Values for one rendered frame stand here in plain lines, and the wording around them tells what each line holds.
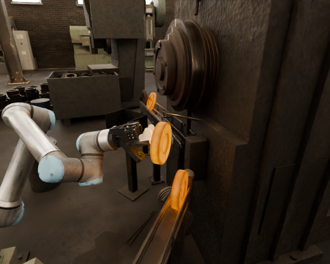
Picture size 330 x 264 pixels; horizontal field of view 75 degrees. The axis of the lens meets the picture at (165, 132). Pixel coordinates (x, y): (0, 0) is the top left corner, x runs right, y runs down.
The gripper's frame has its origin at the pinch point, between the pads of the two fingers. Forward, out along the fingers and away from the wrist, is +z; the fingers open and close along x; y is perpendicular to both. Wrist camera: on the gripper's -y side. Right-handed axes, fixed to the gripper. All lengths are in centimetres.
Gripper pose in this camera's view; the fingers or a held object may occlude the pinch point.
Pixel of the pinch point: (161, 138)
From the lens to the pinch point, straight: 78.5
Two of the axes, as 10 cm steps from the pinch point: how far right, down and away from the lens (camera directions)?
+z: 9.1, -1.3, -4.0
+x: 3.2, -3.8, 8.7
